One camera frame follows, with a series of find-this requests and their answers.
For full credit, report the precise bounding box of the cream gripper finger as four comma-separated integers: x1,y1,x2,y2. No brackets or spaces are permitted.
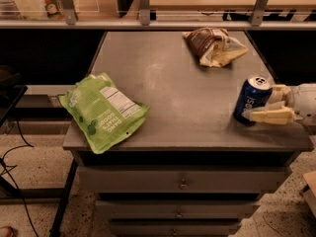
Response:
243,107,294,124
268,84,290,104

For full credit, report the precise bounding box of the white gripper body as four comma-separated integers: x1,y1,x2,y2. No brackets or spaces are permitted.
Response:
290,83,316,126

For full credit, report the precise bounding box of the blue pepsi can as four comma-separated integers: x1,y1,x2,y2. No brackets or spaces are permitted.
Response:
233,75,273,125

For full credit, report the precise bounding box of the brown chip bag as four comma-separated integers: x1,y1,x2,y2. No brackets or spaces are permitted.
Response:
183,27,248,68

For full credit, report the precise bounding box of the green chip bag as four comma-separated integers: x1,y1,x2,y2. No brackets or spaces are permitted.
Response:
59,72,149,154

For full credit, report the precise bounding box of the wooden box at right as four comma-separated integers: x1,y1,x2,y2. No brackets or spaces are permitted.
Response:
303,171,316,217

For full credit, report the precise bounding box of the grey drawer cabinet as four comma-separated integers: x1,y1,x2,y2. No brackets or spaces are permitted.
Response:
64,32,312,227

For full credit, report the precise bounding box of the top drawer with knob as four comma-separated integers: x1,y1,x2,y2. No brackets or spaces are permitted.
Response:
78,166,291,194

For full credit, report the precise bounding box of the drawer with knob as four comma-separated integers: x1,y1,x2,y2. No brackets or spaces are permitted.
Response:
109,220,241,237
96,200,260,220
78,166,291,194

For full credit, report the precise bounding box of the bottom drawer with knob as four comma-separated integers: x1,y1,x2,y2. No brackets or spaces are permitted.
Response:
109,220,241,237

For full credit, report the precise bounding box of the middle drawer with knob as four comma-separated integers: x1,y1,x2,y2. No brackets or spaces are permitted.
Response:
96,200,260,220

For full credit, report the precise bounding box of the metal railing with posts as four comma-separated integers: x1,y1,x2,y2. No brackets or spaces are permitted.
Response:
0,0,316,31

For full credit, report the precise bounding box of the orange printed package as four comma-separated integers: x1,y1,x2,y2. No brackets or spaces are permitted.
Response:
38,0,65,20

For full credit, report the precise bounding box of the black table at left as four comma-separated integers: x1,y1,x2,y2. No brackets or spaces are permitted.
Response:
0,65,78,237

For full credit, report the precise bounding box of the red object on floor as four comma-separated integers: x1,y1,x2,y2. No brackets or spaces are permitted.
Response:
0,226,14,237

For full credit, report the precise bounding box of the black cable on floor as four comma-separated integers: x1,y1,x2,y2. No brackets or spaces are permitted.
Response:
0,116,40,237

